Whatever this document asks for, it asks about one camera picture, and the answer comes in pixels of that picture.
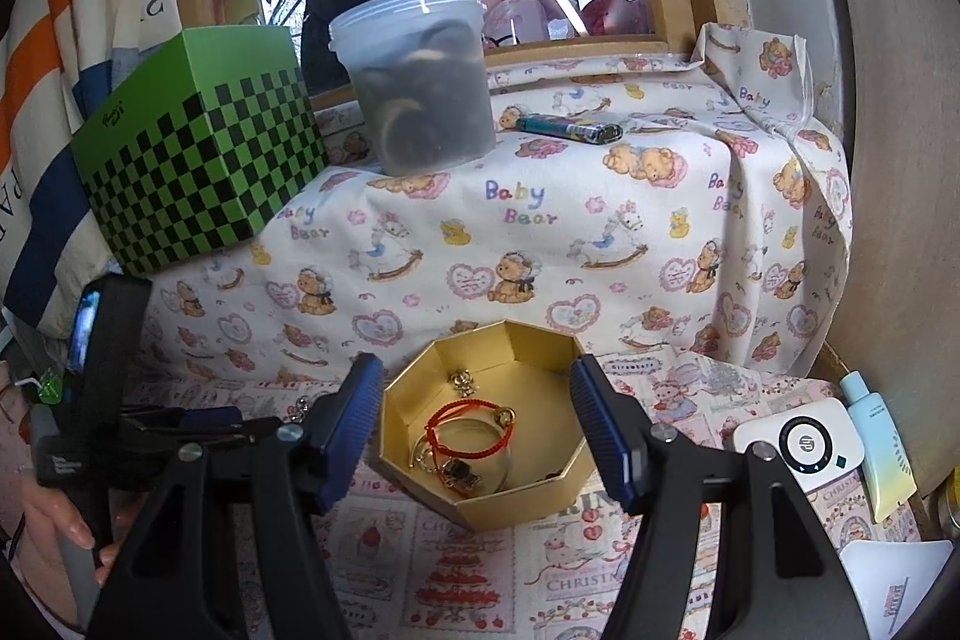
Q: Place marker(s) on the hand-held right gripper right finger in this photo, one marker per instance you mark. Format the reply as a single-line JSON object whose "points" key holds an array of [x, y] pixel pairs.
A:
{"points": [[606, 437]]}

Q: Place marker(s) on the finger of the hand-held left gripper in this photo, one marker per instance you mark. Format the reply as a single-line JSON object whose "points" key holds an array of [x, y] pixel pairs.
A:
{"points": [[225, 434], [210, 415]]}

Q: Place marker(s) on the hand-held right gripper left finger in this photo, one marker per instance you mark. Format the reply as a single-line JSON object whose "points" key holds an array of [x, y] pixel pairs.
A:
{"points": [[346, 437]]}

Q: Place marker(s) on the gold octagonal box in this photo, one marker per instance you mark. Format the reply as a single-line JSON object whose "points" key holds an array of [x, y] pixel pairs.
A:
{"points": [[525, 385]]}

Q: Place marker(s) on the black and gold pendant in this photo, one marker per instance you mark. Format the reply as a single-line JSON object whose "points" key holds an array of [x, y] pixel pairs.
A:
{"points": [[459, 473]]}

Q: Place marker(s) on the small silver charm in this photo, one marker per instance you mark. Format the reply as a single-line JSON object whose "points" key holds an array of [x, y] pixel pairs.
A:
{"points": [[461, 380]]}

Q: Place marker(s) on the person's left hand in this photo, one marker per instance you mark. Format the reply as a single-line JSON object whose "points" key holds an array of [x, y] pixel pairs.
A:
{"points": [[60, 512]]}

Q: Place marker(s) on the small green object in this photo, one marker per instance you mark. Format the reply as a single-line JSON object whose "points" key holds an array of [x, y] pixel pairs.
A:
{"points": [[46, 385]]}

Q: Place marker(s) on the pink cartoon print cloth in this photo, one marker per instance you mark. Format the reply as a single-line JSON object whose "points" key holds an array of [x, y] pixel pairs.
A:
{"points": [[465, 580]]}

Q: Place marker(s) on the green checkered box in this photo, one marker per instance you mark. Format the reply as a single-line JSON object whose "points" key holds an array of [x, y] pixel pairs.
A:
{"points": [[202, 175]]}

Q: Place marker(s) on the white portable device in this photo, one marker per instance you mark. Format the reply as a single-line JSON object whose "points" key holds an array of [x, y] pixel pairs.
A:
{"points": [[802, 445]]}

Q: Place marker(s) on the bear print cloth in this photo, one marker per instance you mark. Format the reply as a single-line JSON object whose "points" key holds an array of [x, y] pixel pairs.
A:
{"points": [[600, 220]]}

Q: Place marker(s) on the pale blue lotion tube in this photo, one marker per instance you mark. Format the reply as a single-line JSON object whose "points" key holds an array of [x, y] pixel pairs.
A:
{"points": [[877, 445]]}

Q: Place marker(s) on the green and black lighter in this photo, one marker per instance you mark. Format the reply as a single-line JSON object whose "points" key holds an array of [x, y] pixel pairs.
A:
{"points": [[570, 128]]}

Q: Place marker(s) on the white paper card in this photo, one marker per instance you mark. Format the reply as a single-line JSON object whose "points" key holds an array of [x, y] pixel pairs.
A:
{"points": [[896, 587]]}

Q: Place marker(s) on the striped curtain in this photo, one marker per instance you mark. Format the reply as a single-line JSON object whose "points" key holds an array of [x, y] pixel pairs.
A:
{"points": [[67, 10]]}

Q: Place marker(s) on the clear plastic bucket with lid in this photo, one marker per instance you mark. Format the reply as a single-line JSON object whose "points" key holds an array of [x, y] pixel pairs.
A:
{"points": [[420, 100]]}

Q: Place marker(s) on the red round object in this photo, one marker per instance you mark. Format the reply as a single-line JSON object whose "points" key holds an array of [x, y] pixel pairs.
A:
{"points": [[611, 16]]}

